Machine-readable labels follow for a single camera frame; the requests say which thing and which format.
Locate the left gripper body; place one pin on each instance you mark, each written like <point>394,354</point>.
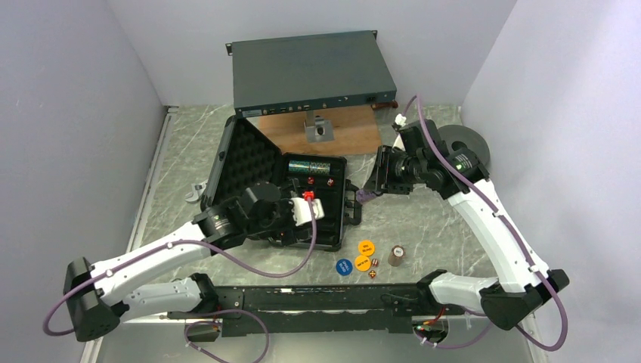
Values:
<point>281,218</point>

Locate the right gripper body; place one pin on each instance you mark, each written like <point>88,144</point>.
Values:
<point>401,171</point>

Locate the black poker set case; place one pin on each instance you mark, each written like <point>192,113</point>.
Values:
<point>247,162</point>

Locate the brown poker chip stack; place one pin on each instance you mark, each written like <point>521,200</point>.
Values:
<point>396,256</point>

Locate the purple poker chip stack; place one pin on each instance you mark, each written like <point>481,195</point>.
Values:
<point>363,196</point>

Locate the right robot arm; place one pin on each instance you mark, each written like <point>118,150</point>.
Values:
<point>456,171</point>

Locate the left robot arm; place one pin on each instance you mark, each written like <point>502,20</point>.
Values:
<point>101,295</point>

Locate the wooden board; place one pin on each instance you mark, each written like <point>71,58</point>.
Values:
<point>355,132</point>

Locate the green poker chip stack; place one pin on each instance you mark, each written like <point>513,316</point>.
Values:
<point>299,166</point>

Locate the orange big blind button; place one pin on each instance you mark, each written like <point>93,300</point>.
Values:
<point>366,248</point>

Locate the yellow big blind button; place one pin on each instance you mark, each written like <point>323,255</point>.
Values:
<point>362,263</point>

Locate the blue small blind button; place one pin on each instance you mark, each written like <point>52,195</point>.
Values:
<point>344,267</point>

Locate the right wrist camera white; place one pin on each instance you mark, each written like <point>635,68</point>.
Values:
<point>399,122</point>

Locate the black cable spool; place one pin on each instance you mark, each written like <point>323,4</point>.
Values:
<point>457,137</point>

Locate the silver metal stand bracket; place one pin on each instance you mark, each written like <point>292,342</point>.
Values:
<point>317,128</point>

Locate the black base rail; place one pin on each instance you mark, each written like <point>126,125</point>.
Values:
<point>394,308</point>

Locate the grey rack network switch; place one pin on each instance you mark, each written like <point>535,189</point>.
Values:
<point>313,72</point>

